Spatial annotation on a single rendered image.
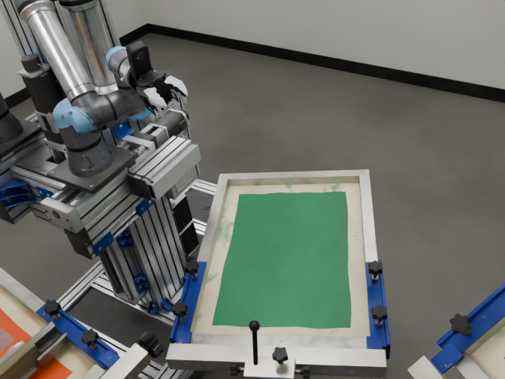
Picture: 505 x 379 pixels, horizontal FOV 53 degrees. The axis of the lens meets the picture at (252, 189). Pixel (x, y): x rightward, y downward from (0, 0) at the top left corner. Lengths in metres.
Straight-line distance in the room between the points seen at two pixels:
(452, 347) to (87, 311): 1.96
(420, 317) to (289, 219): 1.15
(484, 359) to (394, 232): 1.94
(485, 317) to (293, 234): 0.76
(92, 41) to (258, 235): 0.83
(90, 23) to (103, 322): 1.58
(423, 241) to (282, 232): 1.47
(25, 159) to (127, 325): 0.97
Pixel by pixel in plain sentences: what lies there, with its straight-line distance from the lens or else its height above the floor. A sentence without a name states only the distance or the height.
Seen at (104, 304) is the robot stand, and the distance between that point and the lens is 2.79.
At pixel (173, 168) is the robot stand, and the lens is 1.84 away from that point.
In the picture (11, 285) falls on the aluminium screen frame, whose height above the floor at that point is 1.08.
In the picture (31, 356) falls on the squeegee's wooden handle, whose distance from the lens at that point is 1.55.
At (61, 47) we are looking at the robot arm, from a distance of 1.47.
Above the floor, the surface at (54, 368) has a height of 1.01.
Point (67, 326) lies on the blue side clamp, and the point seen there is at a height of 1.06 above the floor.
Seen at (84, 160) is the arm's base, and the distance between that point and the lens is 1.74.
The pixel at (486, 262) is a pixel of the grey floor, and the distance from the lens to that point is 3.09.
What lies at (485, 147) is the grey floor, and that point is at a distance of 3.93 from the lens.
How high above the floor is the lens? 2.20
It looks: 39 degrees down
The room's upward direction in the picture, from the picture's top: 9 degrees counter-clockwise
